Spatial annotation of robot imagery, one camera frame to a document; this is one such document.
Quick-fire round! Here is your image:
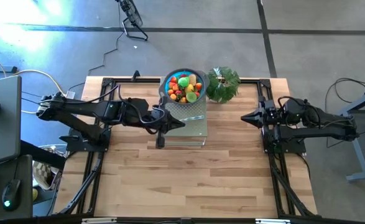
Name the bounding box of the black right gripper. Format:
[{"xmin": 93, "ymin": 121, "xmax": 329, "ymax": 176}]
[{"xmin": 240, "ymin": 107, "xmax": 279, "ymax": 129}]

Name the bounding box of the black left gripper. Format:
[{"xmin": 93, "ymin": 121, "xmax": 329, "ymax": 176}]
[{"xmin": 150, "ymin": 114, "xmax": 186, "ymax": 149}]

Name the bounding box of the silver toy knife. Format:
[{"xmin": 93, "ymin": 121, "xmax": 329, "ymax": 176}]
[{"xmin": 177, "ymin": 114, "xmax": 206, "ymax": 123}]

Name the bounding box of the toy kiwi half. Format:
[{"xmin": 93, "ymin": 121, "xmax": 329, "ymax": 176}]
[{"xmin": 185, "ymin": 91, "xmax": 198, "ymax": 104}]

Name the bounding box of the blue collapsible colander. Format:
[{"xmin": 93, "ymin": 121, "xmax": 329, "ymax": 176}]
[{"xmin": 159, "ymin": 68, "xmax": 210, "ymax": 106}]

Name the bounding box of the artificial potted monstera plant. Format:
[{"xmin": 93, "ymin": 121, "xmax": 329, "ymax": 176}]
[{"xmin": 206, "ymin": 66, "xmax": 241, "ymax": 104}]

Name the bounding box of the mint green perforated rack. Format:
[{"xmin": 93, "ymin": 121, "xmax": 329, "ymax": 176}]
[{"xmin": 156, "ymin": 96, "xmax": 208, "ymax": 146}]

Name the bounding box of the black floor fan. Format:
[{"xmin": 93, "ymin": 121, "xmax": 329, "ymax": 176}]
[{"xmin": 115, "ymin": 0, "xmax": 149, "ymax": 42}]

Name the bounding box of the checkered bag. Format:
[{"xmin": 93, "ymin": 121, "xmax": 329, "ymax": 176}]
[{"xmin": 32, "ymin": 160, "xmax": 57, "ymax": 190}]

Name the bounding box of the black low desk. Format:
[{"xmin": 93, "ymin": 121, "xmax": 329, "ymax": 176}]
[{"xmin": 0, "ymin": 154, "xmax": 34, "ymax": 222}]

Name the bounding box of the grey desk top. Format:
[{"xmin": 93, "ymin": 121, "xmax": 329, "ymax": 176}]
[{"xmin": 0, "ymin": 75, "xmax": 23, "ymax": 167}]

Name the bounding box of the black mouse with red light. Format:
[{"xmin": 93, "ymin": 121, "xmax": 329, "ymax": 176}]
[{"xmin": 1, "ymin": 179, "xmax": 23, "ymax": 212}]

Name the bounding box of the dark standing desk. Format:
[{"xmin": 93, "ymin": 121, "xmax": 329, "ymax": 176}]
[{"xmin": 0, "ymin": 64, "xmax": 18, "ymax": 74}]

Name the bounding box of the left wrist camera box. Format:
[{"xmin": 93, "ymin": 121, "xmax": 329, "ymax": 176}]
[{"xmin": 152, "ymin": 105, "xmax": 167, "ymax": 118}]

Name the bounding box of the silver metal bracket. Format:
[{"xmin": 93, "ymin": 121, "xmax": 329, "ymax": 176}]
[
  {"xmin": 81, "ymin": 217, "xmax": 118, "ymax": 224},
  {"xmin": 255, "ymin": 218, "xmax": 291, "ymax": 224}
]

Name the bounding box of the grey metal desk frame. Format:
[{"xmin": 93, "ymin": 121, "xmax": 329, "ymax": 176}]
[{"xmin": 340, "ymin": 86, "xmax": 365, "ymax": 183}]

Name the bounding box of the yellow power cable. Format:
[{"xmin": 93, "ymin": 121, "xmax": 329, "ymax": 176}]
[{"xmin": 0, "ymin": 49, "xmax": 68, "ymax": 114}]

